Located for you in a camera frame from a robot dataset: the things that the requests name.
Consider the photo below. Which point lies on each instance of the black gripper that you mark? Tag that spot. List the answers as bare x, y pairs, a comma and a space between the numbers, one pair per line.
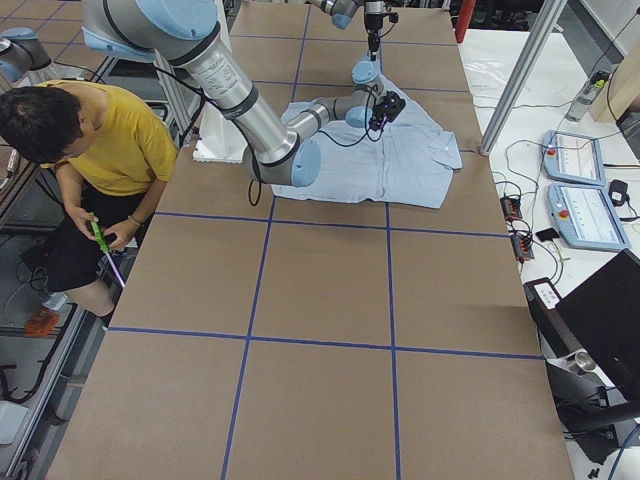
372, 23
379, 115

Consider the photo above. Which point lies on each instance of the light blue button shirt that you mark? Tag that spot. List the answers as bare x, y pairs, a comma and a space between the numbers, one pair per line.
411, 161

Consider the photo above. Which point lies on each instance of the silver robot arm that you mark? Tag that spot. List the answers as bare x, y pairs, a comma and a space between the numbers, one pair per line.
343, 11
188, 35

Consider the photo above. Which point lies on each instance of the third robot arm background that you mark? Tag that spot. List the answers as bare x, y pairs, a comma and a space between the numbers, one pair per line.
22, 54

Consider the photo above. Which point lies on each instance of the red fire extinguisher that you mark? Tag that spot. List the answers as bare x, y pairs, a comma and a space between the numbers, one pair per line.
463, 21

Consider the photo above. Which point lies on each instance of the black usb hub upper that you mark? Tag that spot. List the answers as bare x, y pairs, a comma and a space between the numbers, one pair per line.
511, 208

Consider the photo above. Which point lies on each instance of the black usb hub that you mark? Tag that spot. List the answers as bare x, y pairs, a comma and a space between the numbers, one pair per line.
511, 208
522, 247

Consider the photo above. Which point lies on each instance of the upper teach pendant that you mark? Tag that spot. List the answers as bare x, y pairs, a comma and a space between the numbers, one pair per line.
573, 158

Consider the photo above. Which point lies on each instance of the teach pendant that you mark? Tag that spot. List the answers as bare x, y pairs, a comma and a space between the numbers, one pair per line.
573, 158
585, 217

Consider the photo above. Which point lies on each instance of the black usb hub lower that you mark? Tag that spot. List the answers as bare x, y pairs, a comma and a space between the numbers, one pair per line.
522, 247

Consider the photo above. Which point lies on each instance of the lower teach pendant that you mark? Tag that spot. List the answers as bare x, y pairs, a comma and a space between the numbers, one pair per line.
585, 217

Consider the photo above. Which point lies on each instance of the wooden board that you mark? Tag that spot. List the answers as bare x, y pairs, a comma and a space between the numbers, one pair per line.
620, 91

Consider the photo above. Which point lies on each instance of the black labelled box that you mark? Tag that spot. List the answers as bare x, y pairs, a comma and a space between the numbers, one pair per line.
543, 298

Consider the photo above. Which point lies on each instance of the black power adapter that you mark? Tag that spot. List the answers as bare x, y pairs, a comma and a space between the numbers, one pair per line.
618, 192

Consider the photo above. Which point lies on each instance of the person in yellow shirt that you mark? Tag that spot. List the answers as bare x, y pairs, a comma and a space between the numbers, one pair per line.
112, 157

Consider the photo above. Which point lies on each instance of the black laptop monitor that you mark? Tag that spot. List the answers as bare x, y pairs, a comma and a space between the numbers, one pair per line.
603, 315

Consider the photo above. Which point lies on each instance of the orange box on floor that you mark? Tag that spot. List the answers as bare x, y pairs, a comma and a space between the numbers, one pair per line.
41, 323

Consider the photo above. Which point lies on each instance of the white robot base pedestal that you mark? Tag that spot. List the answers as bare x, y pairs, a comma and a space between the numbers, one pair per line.
219, 139

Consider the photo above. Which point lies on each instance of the aluminium frame post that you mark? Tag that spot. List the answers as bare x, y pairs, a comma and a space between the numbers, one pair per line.
536, 40

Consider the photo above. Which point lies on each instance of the green handled tool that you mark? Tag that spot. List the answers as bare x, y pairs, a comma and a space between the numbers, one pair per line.
100, 239

